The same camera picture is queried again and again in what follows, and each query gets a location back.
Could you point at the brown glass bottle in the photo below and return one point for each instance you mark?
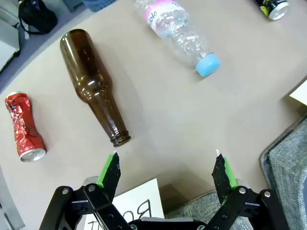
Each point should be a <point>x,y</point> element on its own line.
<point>88,79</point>

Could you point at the blue plastic crate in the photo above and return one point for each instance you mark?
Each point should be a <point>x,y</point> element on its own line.
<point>96,4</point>

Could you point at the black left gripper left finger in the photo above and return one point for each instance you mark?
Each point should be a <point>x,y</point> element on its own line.
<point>105,189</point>

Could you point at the grey bottle basket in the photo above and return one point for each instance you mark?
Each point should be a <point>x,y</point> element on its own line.
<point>196,206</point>

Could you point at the pink label plastic bottle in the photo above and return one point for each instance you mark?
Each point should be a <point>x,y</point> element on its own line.
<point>172,21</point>

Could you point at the black backpack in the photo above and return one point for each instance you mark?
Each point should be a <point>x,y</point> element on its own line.
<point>38,16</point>

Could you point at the white cabinet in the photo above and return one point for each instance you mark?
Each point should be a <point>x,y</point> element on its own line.
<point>7,48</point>

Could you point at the black drink can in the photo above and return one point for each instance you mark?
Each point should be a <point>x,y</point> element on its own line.
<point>273,9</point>

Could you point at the grey plastic basket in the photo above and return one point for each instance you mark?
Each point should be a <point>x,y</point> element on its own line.
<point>287,172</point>

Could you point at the crushed red can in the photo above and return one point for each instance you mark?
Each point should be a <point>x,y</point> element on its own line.
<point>24,127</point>

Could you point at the white bottle basket rear card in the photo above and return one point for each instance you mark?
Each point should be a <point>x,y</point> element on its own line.
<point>134,198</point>

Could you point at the white plastic basket rear card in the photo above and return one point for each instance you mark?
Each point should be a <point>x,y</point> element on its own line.
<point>301,94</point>

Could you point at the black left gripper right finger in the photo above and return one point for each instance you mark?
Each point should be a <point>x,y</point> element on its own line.
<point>227,191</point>

